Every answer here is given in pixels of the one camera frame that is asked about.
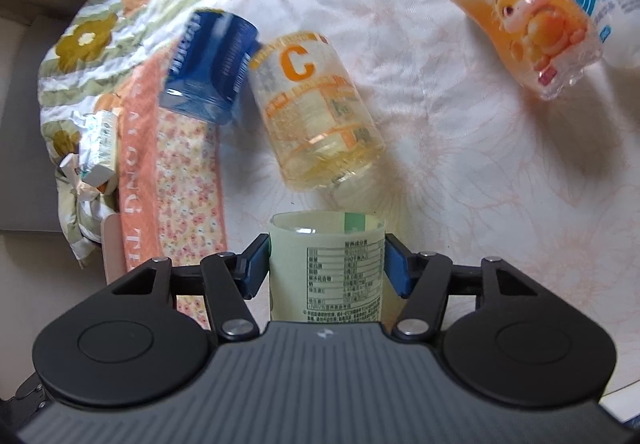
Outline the floral green striped quilt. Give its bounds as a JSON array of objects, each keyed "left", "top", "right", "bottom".
[{"left": 38, "top": 0, "right": 337, "bottom": 267}]

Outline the orange floral towel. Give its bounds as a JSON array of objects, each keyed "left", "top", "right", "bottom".
[{"left": 116, "top": 58, "right": 229, "bottom": 331}]

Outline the white floral bed sheet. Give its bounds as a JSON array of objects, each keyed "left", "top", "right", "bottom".
[{"left": 210, "top": 0, "right": 640, "bottom": 400}]

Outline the orange cartoon label plastic bottle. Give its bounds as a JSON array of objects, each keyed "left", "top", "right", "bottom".
[{"left": 444, "top": 0, "right": 607, "bottom": 101}]

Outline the pale green label plastic bottle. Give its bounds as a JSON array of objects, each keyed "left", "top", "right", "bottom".
[{"left": 268, "top": 211, "right": 387, "bottom": 325}]

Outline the orange letter label plastic bottle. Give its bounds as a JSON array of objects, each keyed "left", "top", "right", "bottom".
[{"left": 248, "top": 30, "right": 386, "bottom": 191}]

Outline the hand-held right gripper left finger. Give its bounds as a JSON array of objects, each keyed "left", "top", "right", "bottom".
[{"left": 111, "top": 233, "right": 271, "bottom": 339}]

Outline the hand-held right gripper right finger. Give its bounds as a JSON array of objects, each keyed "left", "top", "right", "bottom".
[{"left": 383, "top": 233, "right": 539, "bottom": 343}]

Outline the small green white box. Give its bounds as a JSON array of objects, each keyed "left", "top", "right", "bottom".
[{"left": 59, "top": 110, "right": 121, "bottom": 195}]

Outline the dark blue label plastic bottle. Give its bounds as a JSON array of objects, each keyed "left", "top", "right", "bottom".
[{"left": 159, "top": 8, "right": 260, "bottom": 125}]

